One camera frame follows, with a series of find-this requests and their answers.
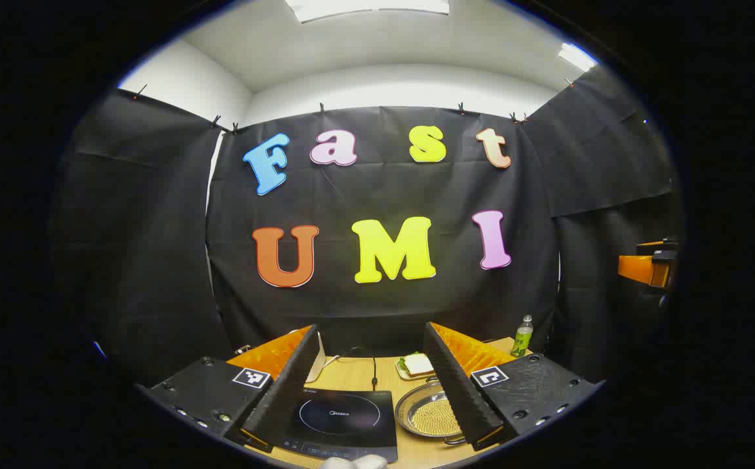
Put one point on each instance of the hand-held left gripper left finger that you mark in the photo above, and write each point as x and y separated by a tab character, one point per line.
286	391

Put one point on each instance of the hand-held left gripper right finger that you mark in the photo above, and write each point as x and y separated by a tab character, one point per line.
455	391

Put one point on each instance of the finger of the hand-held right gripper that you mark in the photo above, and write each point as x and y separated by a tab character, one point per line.
641	268

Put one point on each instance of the black induction cooktop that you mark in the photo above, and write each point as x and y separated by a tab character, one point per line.
344	417

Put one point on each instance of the pile of soybeans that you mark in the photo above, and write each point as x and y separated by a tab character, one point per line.
432	418

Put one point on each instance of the white toaster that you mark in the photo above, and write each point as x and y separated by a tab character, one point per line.
317	361

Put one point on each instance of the sandwich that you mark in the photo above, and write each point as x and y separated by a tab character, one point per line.
418	363

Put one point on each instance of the white sandwich plate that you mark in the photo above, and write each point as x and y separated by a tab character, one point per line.
410	377

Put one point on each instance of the green tea bottle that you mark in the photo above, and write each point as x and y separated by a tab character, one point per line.
522	340

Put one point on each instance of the small ceiling light panel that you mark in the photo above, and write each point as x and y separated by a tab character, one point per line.
576	57

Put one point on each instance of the row of black cloth clips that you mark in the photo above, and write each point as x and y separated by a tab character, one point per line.
321	109

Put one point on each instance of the large ceiling light panel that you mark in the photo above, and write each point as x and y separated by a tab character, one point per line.
364	6

